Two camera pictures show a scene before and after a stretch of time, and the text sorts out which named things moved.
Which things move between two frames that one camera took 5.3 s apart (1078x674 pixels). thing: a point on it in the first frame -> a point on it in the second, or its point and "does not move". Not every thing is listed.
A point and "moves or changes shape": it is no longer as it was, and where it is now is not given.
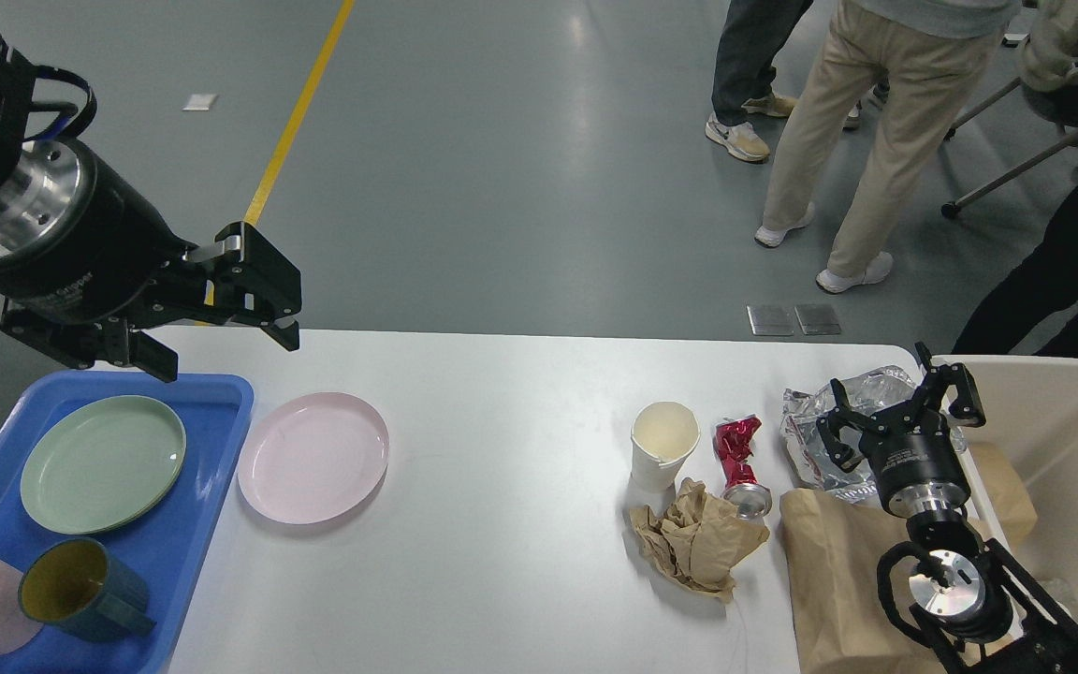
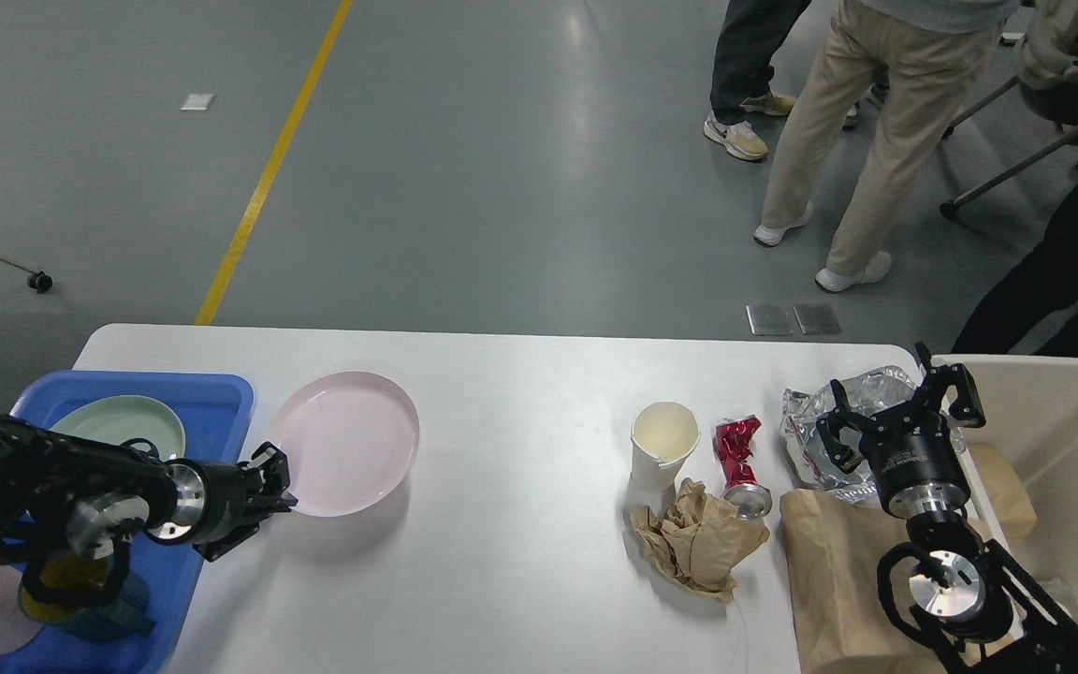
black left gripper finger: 256,285 -> 274,466
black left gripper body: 71,238 -> 210,499
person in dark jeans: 753,34 does not move
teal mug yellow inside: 80,583 does not move
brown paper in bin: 1012,505 does not move
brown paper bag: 834,545 does not move
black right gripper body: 916,463 does not move
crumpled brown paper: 697,537 does not move
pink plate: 313,457 moves or changes shape
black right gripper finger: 844,417 does not move
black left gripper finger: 110,340 -> 211,550
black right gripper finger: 933,386 does not move
